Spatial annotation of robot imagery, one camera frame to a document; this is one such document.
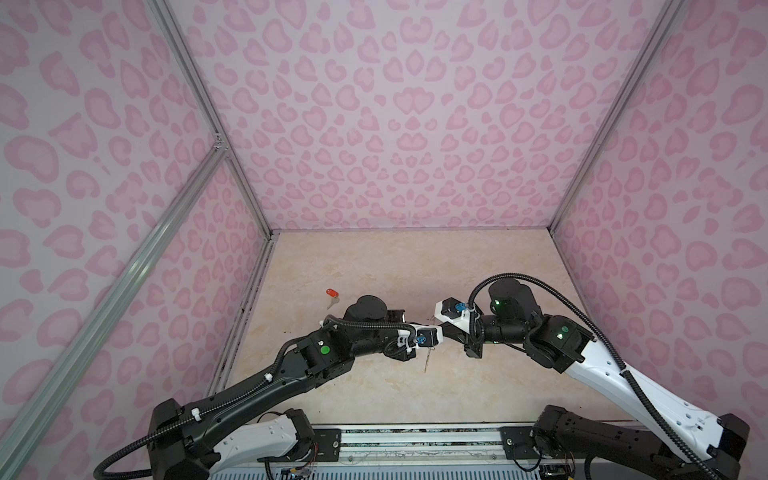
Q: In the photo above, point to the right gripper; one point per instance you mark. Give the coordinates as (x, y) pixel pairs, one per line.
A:
(472, 348)

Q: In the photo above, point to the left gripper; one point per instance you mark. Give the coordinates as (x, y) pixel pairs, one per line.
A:
(398, 353)

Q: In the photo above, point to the metal perforated ring disc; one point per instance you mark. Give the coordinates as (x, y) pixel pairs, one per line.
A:
(429, 351)

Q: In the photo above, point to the key with red tag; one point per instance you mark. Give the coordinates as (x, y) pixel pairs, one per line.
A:
(334, 298)

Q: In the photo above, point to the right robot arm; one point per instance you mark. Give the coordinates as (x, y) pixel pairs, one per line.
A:
(676, 439)

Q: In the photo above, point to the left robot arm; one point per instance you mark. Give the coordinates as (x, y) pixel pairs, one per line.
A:
(184, 436)

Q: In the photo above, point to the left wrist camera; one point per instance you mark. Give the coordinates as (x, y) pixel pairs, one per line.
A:
(427, 337)

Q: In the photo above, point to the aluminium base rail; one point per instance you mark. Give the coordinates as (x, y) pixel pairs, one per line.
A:
(285, 448)

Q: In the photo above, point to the diagonal aluminium frame bar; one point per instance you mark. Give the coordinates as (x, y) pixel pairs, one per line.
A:
(39, 413)

